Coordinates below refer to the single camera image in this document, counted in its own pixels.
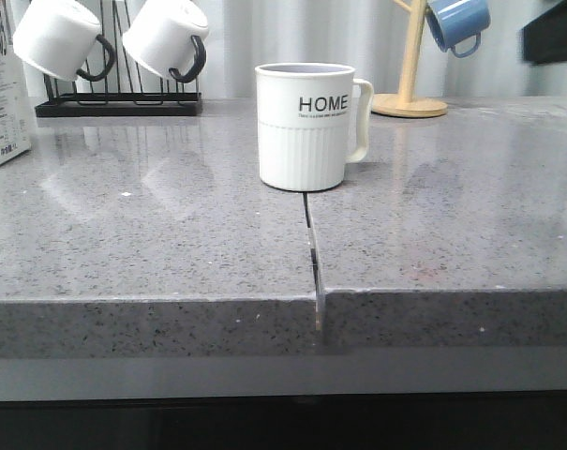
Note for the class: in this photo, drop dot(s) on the blue enamel mug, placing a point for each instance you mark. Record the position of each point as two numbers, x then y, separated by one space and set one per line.
454 21

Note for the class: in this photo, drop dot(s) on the white HOME ribbed mug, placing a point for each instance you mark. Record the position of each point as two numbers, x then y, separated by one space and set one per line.
313 120

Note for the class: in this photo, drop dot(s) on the black wire mug rack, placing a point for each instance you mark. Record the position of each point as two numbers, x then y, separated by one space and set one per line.
128 89

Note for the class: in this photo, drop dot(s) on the white mug black handle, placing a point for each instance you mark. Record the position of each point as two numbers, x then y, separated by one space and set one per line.
167 38
56 37

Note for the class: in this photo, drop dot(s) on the white mug black handle right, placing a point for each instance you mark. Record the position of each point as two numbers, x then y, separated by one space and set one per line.
167 38

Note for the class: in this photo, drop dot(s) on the wooden mug tree stand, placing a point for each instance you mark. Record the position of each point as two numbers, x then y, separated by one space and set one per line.
404 103

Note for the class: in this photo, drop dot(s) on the white mug black handle left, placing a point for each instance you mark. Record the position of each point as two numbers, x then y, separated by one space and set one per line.
56 37

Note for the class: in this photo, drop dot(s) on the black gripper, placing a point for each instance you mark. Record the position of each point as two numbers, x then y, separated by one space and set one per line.
544 40

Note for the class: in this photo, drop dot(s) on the white and blue milk carton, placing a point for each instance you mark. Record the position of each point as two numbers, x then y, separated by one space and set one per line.
15 114

